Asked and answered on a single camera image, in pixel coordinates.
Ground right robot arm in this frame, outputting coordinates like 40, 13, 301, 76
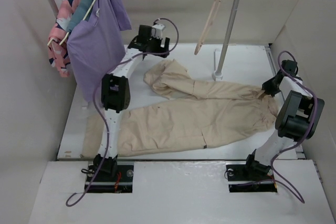
243, 60, 325, 180

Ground pink floral garment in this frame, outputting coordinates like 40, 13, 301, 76
48, 0, 81, 78

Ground cream hanger under purple shirt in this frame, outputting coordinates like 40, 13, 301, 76
77, 0, 93, 21

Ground teal garment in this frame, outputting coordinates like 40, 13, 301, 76
66, 0, 93, 33

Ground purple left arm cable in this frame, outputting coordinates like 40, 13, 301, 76
65, 18, 180, 207

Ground purple t-shirt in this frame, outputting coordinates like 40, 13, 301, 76
67, 0, 132, 102

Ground cream hanger under teal garment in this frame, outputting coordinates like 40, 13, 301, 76
59, 0, 91, 46

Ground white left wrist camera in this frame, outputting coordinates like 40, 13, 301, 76
151, 23, 166, 40

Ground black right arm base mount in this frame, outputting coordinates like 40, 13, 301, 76
224, 164, 277, 193

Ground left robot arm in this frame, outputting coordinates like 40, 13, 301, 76
93, 22, 170, 180

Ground beige trousers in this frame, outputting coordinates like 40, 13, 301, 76
80, 59, 279, 159

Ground beige empty hanger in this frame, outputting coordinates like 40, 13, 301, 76
194, 0, 222, 55

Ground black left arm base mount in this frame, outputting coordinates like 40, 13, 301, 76
87, 163, 134, 194

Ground cream hanger under pink garment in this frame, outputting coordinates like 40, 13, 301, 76
47, 0, 66, 48

